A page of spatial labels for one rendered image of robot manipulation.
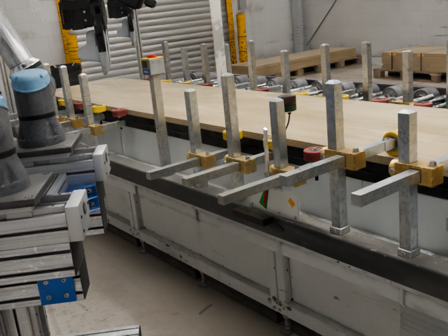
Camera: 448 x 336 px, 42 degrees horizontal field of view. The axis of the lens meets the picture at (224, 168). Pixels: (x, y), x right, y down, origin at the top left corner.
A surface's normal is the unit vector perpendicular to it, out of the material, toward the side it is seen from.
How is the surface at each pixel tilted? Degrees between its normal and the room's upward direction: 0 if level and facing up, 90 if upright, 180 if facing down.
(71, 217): 90
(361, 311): 90
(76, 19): 90
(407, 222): 90
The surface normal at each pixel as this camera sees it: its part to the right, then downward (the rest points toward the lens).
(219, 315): -0.10, -0.96
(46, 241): 0.08, 0.27
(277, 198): -0.79, 0.25
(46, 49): 0.57, 0.18
